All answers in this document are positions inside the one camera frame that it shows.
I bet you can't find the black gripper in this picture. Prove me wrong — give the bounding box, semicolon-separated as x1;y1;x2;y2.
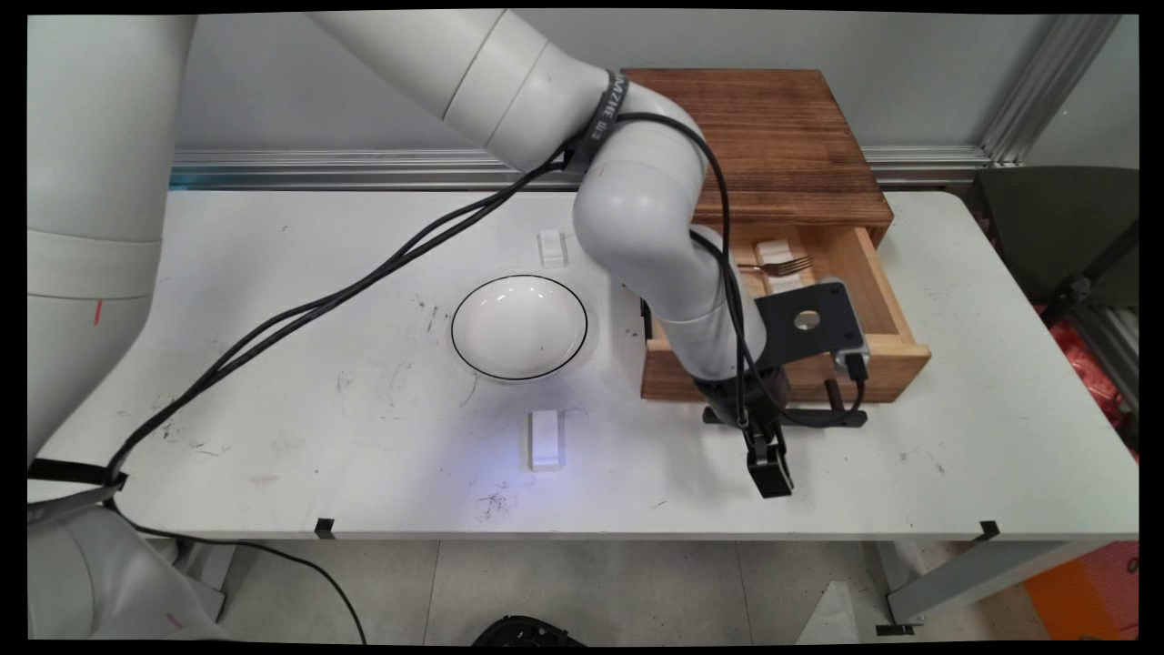
696;366;795;499

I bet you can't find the wooden drawer black handle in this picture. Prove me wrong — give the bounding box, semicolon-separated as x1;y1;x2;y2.
639;223;931;428

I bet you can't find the metal fork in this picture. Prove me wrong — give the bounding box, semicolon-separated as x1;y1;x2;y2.
737;255;816;277

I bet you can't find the long white plastic block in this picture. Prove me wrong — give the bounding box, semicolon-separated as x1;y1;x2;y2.
527;409;567;472

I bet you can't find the white slanted table leg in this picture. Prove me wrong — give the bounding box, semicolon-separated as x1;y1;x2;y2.
873;541;1092;636

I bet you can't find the white bowl black rim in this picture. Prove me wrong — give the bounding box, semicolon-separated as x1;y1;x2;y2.
450;273;590;383

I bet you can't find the black round floor object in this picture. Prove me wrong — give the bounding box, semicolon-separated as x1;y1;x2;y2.
473;616;587;647

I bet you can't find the brown wooden drawer cabinet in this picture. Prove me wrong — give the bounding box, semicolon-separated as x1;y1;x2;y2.
620;68;894;247

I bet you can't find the red plastic bag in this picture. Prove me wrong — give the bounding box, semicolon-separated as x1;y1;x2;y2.
1046;318;1139;456

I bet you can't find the orange box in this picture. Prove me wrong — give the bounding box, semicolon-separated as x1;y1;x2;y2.
1023;541;1139;640

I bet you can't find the white upright table leg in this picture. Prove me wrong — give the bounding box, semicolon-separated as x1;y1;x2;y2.
177;539;239;620

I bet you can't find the aluminium frame bar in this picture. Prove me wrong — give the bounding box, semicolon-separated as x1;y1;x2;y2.
1073;305;1139;410

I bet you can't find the black velcro cable strap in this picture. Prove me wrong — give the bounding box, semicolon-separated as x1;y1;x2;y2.
27;458;128;492
562;71;630;174

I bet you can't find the diagonal aluminium post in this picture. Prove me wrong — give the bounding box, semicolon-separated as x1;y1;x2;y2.
980;14;1124;169

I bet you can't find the black floor cable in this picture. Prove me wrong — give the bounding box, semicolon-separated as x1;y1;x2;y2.
114;509;367;643

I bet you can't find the horizontal aluminium rail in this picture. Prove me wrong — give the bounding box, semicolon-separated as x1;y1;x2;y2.
171;146;992;192

